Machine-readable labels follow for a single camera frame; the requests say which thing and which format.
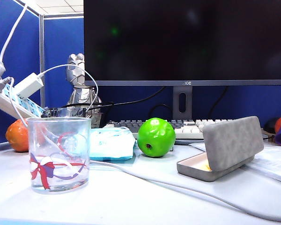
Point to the silver robot bust figurine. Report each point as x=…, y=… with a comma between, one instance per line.
x=76, y=68

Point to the white power strip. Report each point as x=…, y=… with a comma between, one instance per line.
x=2, y=100

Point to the grey plug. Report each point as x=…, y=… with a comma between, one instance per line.
x=1, y=84

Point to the green apple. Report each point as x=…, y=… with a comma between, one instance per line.
x=156, y=138

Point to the white charger adapter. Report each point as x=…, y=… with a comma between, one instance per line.
x=28, y=85

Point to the grey white mechanical keyboard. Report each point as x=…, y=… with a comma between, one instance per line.
x=189, y=132

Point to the black electronic device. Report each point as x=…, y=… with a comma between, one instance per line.
x=51, y=112

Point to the black computer mouse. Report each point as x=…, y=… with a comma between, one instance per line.
x=270, y=126

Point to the clear glass ribbon-print cup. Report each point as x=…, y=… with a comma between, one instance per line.
x=59, y=145

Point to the grey felt glasses case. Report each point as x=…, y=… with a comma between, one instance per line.
x=231, y=143

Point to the yellow lens cloth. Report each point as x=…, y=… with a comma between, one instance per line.
x=207, y=167

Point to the grey monitor stand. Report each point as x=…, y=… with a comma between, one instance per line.
x=175, y=105

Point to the silver partition frame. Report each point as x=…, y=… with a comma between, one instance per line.
x=41, y=58

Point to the black AOC computer monitor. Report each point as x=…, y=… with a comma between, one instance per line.
x=189, y=47

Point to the blue white tissue pack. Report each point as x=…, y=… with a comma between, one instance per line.
x=111, y=145

